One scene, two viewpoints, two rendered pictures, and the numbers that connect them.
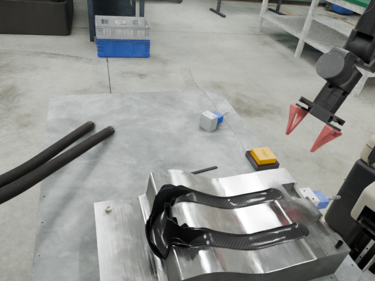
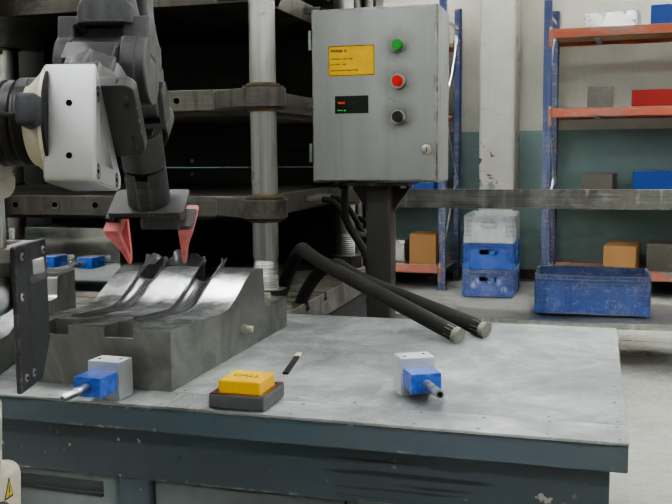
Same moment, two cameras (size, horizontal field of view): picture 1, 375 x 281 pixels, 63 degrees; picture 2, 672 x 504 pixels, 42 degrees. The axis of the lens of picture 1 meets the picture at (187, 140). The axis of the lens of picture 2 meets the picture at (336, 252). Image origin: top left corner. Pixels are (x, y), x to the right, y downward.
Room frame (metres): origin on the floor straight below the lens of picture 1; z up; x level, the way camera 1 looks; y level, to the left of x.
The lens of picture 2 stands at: (1.60, -1.11, 1.14)
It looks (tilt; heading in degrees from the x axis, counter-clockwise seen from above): 6 degrees down; 128
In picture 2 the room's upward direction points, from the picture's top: 1 degrees counter-clockwise
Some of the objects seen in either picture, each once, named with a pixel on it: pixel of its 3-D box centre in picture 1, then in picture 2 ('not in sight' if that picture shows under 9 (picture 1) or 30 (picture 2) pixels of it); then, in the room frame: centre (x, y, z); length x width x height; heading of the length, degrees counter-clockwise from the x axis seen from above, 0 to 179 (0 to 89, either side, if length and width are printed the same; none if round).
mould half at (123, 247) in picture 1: (216, 227); (168, 311); (0.43, -0.09, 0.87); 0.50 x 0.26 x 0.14; 112
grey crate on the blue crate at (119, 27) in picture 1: (122, 27); not in sight; (3.56, 0.93, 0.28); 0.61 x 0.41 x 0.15; 109
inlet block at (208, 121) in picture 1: (217, 117); (424, 381); (0.96, -0.10, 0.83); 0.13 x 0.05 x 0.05; 140
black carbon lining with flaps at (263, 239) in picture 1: (228, 214); (158, 285); (0.43, -0.11, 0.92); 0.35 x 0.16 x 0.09; 112
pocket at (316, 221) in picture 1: (318, 230); (63, 333); (0.46, -0.32, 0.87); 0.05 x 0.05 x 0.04; 22
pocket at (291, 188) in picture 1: (292, 195); (126, 337); (0.56, -0.28, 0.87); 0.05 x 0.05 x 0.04; 22
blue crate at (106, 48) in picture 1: (122, 42); not in sight; (3.56, 0.93, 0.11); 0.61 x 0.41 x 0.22; 109
